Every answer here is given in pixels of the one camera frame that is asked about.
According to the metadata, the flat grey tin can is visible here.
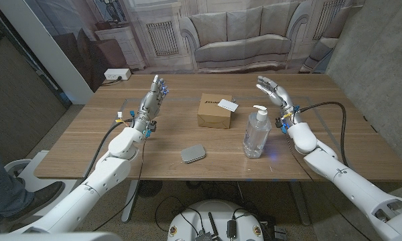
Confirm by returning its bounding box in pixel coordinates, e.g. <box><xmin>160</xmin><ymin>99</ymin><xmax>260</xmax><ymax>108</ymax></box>
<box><xmin>180</xmin><ymin>144</ymin><xmax>207</xmax><ymax>165</ymax></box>

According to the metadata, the white table leg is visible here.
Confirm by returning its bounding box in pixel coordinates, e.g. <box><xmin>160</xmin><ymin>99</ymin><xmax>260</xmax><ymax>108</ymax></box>
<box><xmin>121</xmin><ymin>179</ymin><xmax>140</xmax><ymax>224</ymax></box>
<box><xmin>289</xmin><ymin>180</ymin><xmax>312</xmax><ymax>226</ymax></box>

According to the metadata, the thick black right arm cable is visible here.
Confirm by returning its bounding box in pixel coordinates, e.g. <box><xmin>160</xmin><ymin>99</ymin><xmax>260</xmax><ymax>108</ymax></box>
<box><xmin>299</xmin><ymin>101</ymin><xmax>350</xmax><ymax>167</ymax></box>

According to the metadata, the white power strip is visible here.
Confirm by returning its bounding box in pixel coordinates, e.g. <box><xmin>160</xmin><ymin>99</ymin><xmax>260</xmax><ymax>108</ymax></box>
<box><xmin>103</xmin><ymin>68</ymin><xmax>132</xmax><ymax>81</ymax></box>

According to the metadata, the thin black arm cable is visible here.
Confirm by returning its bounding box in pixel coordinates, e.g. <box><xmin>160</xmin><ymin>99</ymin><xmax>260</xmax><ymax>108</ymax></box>
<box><xmin>92</xmin><ymin>136</ymin><xmax>147</xmax><ymax>232</ymax></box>
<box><xmin>284</xmin><ymin>133</ymin><xmax>373</xmax><ymax>241</ymax></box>

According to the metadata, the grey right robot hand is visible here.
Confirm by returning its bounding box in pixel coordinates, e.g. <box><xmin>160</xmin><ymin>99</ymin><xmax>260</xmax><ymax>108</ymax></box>
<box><xmin>256</xmin><ymin>75</ymin><xmax>303</xmax><ymax>127</ymax></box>

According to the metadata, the brown cardboard box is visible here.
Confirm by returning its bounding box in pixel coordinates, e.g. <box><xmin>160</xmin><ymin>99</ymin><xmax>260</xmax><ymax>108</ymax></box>
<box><xmin>197</xmin><ymin>92</ymin><xmax>235</xmax><ymax>130</ymax></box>

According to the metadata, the dark shoe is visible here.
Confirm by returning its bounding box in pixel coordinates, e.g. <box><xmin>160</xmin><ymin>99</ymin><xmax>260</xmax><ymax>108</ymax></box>
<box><xmin>0</xmin><ymin>181</ymin><xmax>65</xmax><ymax>225</ymax></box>

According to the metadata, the person's leg in jeans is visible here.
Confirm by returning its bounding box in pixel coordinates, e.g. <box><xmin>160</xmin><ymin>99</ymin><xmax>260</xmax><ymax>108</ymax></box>
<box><xmin>0</xmin><ymin>143</ymin><xmax>35</xmax><ymax>222</ymax></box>

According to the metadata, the printed living room backdrop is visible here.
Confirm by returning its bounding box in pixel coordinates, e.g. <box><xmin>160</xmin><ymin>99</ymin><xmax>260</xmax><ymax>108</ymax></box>
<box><xmin>23</xmin><ymin>0</ymin><xmax>366</xmax><ymax>93</ymax></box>

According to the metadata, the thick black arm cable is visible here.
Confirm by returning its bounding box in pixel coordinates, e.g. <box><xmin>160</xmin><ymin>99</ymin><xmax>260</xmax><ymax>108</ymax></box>
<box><xmin>82</xmin><ymin>117</ymin><xmax>135</xmax><ymax>183</ymax></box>
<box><xmin>299</xmin><ymin>101</ymin><xmax>350</xmax><ymax>167</ymax></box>

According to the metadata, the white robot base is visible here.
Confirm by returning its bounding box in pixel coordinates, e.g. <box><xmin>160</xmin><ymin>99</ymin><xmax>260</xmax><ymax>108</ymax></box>
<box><xmin>166</xmin><ymin>199</ymin><xmax>265</xmax><ymax>241</ymax></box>

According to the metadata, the white robot chest shell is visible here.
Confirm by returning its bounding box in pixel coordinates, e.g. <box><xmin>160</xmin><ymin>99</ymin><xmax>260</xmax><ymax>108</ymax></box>
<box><xmin>0</xmin><ymin>231</ymin><xmax>121</xmax><ymax>241</ymax></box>

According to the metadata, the black round floor disc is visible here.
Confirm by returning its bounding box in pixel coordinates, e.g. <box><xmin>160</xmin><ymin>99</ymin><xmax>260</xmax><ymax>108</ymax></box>
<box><xmin>137</xmin><ymin>180</ymin><xmax>163</xmax><ymax>198</ymax></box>

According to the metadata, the white card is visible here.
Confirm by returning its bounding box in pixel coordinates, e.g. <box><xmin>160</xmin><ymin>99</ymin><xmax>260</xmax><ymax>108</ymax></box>
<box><xmin>217</xmin><ymin>98</ymin><xmax>239</xmax><ymax>112</ymax></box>

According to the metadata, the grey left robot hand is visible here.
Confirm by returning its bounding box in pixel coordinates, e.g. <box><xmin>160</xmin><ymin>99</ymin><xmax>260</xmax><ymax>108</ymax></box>
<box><xmin>133</xmin><ymin>74</ymin><xmax>170</xmax><ymax>133</ymax></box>

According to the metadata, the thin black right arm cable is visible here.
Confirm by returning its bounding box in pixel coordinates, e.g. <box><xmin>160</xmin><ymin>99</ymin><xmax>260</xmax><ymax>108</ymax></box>
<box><xmin>284</xmin><ymin>133</ymin><xmax>373</xmax><ymax>241</ymax></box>

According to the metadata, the black adapter on base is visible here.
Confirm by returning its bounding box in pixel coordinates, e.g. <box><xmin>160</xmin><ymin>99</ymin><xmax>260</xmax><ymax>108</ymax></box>
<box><xmin>226</xmin><ymin>219</ymin><xmax>237</xmax><ymax>239</ymax></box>

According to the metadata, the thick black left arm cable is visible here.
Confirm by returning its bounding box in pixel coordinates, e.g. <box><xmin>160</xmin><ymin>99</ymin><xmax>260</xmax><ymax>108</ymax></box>
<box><xmin>82</xmin><ymin>117</ymin><xmax>135</xmax><ymax>183</ymax></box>

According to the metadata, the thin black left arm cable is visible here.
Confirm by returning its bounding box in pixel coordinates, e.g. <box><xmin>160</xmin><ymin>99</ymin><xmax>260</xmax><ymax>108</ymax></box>
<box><xmin>92</xmin><ymin>136</ymin><xmax>147</xmax><ymax>232</ymax></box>

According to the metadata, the clear pump bottle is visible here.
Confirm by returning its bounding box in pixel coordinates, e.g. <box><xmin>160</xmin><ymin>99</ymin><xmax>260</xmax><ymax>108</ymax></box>
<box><xmin>243</xmin><ymin>104</ymin><xmax>273</xmax><ymax>159</ymax></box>

